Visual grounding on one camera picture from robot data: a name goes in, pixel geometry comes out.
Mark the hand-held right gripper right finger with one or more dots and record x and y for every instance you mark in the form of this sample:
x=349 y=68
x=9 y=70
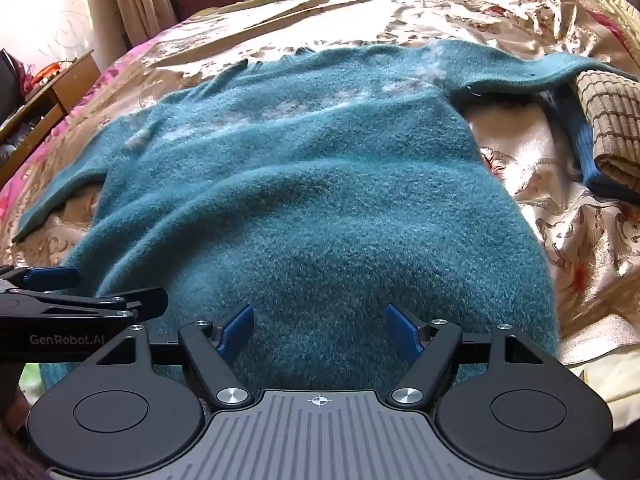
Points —
x=401 y=332

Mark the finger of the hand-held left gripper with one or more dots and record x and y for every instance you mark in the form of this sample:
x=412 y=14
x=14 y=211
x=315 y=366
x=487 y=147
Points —
x=50 y=276
x=150 y=304

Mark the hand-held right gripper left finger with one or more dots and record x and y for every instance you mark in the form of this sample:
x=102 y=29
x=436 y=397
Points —
x=235 y=332

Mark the teal knitted sweater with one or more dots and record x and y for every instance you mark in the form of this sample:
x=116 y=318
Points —
x=310 y=200

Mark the person's left forearm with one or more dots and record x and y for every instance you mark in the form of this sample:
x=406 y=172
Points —
x=12 y=455

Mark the wooden desk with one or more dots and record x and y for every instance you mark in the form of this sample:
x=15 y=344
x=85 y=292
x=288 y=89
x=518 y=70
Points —
x=65 y=90

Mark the dark monitor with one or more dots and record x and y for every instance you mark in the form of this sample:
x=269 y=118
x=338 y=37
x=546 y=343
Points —
x=9 y=85

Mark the orange item on desk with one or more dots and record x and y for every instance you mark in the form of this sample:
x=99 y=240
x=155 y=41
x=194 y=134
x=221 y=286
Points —
x=47 y=74

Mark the white electric fan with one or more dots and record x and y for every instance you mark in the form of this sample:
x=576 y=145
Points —
x=65 y=35

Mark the blue folded cloth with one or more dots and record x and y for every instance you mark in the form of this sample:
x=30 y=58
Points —
x=585 y=160

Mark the beige curtain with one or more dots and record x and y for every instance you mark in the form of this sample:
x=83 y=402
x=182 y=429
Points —
x=140 y=0

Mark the brown checked folded cloth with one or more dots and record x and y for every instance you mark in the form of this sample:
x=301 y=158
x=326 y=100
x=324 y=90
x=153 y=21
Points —
x=615 y=115

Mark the floral satin bedspread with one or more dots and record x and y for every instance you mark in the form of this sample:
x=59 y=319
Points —
x=350 y=20

